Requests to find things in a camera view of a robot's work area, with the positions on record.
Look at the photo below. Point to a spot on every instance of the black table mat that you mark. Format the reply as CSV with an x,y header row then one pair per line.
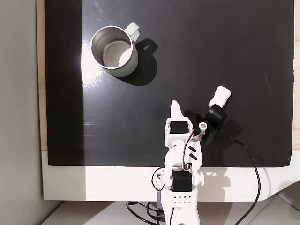
x,y
211,47

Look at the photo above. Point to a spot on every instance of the pale green steel mug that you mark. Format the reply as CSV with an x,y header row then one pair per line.
x,y
114,50

